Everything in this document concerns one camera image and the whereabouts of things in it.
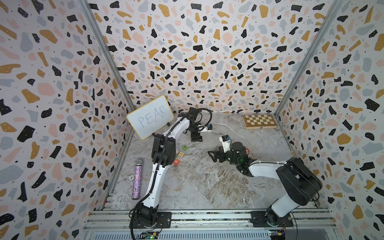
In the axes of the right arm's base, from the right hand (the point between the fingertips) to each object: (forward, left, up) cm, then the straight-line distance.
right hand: (214, 150), depth 89 cm
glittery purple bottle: (-18, +44, -6) cm, 47 cm away
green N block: (+7, +19, -8) cm, 22 cm away
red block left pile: (-4, +24, -9) cm, 26 cm away
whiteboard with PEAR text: (+23, +43, +4) cm, 49 cm away
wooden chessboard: (+31, -35, -7) cm, 47 cm away
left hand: (+16, +8, -4) cm, 18 cm away
